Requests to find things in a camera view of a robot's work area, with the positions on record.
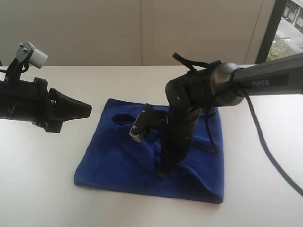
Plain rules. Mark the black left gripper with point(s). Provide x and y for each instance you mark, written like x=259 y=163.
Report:
x=50 y=115

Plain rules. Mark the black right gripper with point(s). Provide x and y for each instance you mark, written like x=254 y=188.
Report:
x=177 y=139

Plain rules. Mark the blue microfibre cloth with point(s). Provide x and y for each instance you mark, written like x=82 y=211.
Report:
x=113 y=161

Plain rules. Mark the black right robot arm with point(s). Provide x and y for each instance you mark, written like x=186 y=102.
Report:
x=218 y=84

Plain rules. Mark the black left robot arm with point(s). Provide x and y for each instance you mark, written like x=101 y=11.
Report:
x=19 y=102

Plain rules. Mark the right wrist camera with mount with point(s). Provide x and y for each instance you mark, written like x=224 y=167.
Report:
x=148 y=119

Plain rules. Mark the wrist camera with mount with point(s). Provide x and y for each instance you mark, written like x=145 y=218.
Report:
x=148 y=119
x=26 y=54

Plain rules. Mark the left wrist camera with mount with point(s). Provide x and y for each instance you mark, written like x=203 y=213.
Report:
x=26 y=54

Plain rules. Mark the dark window frame post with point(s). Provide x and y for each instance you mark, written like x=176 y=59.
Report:
x=271 y=29

